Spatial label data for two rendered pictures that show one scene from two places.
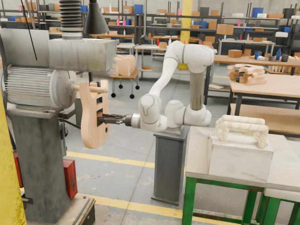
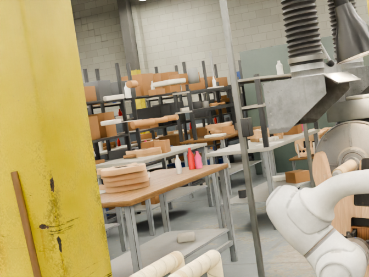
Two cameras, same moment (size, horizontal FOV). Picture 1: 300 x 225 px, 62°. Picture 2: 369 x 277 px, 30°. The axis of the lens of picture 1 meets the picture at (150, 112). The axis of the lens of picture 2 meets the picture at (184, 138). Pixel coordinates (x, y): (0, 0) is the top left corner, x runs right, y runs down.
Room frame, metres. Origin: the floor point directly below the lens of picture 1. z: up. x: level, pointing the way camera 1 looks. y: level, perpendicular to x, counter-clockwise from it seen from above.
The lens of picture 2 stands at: (1.47, -1.67, 1.51)
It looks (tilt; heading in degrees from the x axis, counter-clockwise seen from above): 3 degrees down; 105
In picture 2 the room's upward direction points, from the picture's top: 8 degrees counter-clockwise
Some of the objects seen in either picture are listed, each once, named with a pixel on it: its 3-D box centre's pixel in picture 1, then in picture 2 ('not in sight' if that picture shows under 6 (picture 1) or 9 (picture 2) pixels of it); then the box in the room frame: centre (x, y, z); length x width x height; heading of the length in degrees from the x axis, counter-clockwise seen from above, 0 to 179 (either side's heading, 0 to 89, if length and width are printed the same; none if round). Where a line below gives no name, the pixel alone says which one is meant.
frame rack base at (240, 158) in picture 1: (237, 156); not in sight; (1.09, -0.44, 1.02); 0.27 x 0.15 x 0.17; 79
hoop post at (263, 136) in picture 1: (262, 138); not in sight; (1.02, -0.52, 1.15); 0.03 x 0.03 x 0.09
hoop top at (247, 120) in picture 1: (243, 119); (194, 269); (1.12, -0.45, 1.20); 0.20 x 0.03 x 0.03; 78
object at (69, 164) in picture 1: (58, 174); not in sight; (1.61, 0.69, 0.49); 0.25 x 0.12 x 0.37; 79
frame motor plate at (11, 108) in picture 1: (33, 106); not in sight; (1.45, 0.72, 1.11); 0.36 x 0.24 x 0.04; 79
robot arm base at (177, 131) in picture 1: (170, 127); not in sight; (2.04, -0.19, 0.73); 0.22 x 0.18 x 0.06; 72
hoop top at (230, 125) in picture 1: (245, 126); (156, 270); (1.04, -0.43, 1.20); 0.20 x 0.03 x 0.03; 78
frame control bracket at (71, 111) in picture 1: (72, 111); not in sight; (1.60, 0.54, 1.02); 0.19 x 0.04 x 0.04; 169
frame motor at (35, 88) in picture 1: (41, 85); (368, 155); (1.44, 0.65, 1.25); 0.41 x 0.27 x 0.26; 79
